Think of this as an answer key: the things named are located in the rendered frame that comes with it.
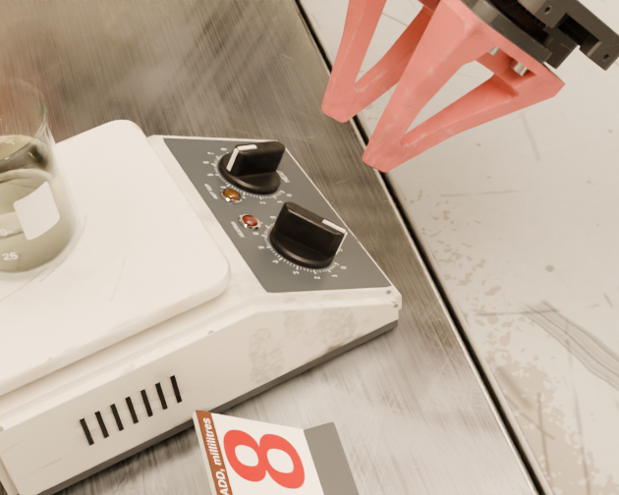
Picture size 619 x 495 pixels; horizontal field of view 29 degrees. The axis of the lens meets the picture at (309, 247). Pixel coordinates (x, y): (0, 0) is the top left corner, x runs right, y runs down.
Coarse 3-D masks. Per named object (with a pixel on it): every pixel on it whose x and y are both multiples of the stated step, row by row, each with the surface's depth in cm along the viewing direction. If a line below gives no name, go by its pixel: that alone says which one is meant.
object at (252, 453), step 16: (224, 432) 50; (240, 432) 51; (256, 432) 52; (272, 432) 52; (288, 432) 53; (224, 448) 50; (240, 448) 50; (256, 448) 51; (272, 448) 52; (288, 448) 52; (240, 464) 50; (256, 464) 50; (272, 464) 51; (288, 464) 51; (304, 464) 52; (240, 480) 49; (256, 480) 49; (272, 480) 50; (288, 480) 51; (304, 480) 51
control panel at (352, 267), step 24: (168, 144) 58; (192, 144) 59; (216, 144) 60; (192, 168) 57; (216, 168) 58; (288, 168) 61; (216, 192) 56; (240, 192) 57; (288, 192) 59; (312, 192) 60; (216, 216) 54; (240, 216) 55; (264, 216) 56; (336, 216) 59; (240, 240) 54; (264, 240) 54; (264, 264) 53; (288, 264) 54; (336, 264) 55; (360, 264) 56; (264, 288) 51; (288, 288) 52; (312, 288) 53; (336, 288) 54; (360, 288) 54
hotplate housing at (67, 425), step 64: (192, 192) 55; (320, 192) 61; (192, 320) 50; (256, 320) 51; (320, 320) 53; (384, 320) 56; (64, 384) 48; (128, 384) 50; (192, 384) 52; (256, 384) 54; (0, 448) 48; (64, 448) 50; (128, 448) 53
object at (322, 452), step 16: (224, 416) 51; (304, 432) 54; (320, 432) 54; (336, 432) 53; (304, 448) 53; (320, 448) 53; (336, 448) 53; (208, 464) 49; (320, 464) 52; (336, 464) 52; (208, 480) 48; (320, 480) 52; (336, 480) 52; (352, 480) 52
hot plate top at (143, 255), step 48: (96, 144) 55; (144, 144) 55; (96, 192) 53; (144, 192) 53; (96, 240) 51; (144, 240) 51; (192, 240) 51; (0, 288) 50; (48, 288) 49; (96, 288) 49; (144, 288) 49; (192, 288) 49; (0, 336) 48; (48, 336) 48; (96, 336) 48; (0, 384) 47
